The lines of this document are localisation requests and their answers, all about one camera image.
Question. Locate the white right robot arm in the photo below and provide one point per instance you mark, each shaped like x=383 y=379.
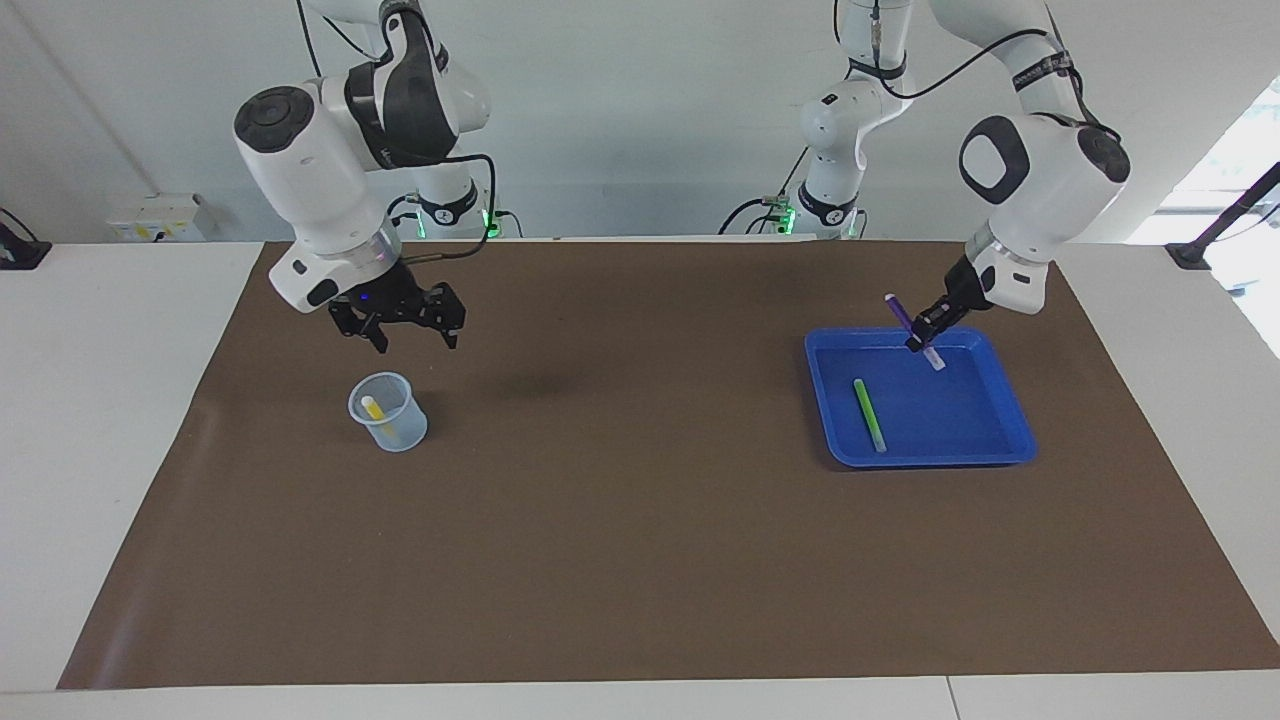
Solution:
x=310 y=170

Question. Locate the yellow highlighter pen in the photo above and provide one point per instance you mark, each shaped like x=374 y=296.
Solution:
x=371 y=405

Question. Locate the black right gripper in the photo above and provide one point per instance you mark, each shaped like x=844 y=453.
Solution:
x=390 y=300

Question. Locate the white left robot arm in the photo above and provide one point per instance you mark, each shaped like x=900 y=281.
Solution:
x=1050 y=190

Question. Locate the brown table mat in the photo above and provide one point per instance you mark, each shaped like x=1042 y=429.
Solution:
x=620 y=550

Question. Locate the blue plastic tray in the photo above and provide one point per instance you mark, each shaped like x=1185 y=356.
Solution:
x=950 y=420

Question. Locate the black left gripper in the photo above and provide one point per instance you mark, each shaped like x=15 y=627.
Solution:
x=960 y=295

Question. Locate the purple highlighter pen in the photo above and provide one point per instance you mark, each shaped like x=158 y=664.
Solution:
x=898 y=308

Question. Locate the white wall socket box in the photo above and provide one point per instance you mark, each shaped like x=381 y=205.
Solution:
x=160 y=215

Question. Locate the translucent blue mesh pen cup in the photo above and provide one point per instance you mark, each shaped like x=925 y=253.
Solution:
x=400 y=435

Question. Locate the black stand with pole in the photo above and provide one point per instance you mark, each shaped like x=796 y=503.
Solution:
x=1190 y=255

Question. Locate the green highlighter pen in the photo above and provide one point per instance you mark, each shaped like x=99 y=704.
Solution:
x=868 y=410

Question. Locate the small black table clamp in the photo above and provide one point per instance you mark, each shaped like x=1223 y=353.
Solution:
x=20 y=255

